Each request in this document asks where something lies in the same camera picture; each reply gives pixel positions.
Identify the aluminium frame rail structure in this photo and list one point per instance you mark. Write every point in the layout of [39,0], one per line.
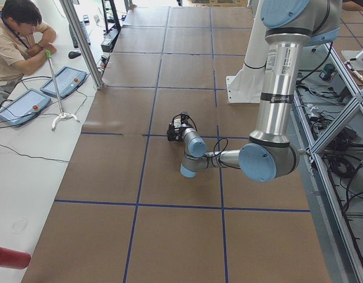
[346,84]

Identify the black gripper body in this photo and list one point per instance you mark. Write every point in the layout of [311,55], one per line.
[171,134]

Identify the blue tape strip lengthwise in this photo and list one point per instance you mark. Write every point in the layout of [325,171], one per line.
[144,153]

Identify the teach pendant tablet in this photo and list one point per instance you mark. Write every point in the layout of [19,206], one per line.
[24,108]
[68,80]

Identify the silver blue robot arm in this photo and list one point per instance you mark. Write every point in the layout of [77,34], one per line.
[280,31]

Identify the black computer mouse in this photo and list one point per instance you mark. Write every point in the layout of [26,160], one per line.
[74,54]

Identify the black cable bundle floor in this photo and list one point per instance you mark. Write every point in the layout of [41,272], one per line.
[348,168]

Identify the far teach pendant tablet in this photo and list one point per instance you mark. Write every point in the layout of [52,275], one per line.
[68,80]

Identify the green power adapter box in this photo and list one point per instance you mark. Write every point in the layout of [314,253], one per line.
[325,74]

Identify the man in beige shirt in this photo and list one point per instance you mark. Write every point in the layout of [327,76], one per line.
[24,39]

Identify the red water bottle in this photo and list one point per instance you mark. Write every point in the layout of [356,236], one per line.
[13,259]

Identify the aluminium frame post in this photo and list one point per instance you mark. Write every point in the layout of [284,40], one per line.
[74,21]

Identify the near teach pendant tablet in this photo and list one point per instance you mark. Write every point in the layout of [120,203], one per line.
[24,108]

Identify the blue tape strip crosswise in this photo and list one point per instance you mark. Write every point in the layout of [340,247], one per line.
[182,206]

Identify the reacher grabber stick green handle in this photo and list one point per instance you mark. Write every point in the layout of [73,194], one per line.
[62,114]

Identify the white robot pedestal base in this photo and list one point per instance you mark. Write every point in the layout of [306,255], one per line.
[246,85]

